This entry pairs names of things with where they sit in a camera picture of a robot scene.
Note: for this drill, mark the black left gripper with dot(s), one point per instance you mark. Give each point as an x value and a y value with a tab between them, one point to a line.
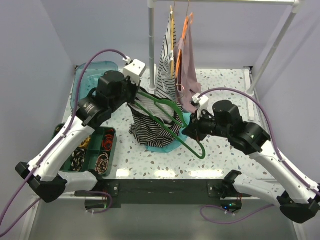
135	88

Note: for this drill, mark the yellow hanger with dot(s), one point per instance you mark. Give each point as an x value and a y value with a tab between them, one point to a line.
172	27

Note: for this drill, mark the green hanger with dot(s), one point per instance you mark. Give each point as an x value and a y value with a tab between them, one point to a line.
178	108

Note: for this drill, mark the orange hanger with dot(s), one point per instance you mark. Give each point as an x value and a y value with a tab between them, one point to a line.
188	21

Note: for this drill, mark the white clothes rack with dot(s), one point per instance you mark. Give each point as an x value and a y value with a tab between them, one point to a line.
251	81

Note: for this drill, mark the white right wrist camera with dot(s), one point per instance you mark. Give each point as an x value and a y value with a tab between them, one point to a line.
201	103

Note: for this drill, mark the pink tank top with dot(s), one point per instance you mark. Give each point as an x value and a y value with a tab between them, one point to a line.
187	83

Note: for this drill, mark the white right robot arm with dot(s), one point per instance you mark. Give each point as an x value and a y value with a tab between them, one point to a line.
297	196

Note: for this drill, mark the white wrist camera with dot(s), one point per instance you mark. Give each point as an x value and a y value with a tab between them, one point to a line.
201	103
135	71

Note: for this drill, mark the teal transparent plastic bin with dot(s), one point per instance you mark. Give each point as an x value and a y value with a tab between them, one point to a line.
90	79

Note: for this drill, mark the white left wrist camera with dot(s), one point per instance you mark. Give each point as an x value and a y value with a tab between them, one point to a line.
135	71

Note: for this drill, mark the teal tank top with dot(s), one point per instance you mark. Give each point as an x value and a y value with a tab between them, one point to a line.
175	144

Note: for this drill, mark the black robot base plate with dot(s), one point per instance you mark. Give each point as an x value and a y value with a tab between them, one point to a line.
158	192

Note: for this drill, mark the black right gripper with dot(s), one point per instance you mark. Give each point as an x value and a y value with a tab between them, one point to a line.
194	129

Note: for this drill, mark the dark green organizer tray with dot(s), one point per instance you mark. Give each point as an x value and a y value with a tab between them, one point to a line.
95	153

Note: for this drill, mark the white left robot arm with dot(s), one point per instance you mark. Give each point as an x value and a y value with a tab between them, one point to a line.
43	172

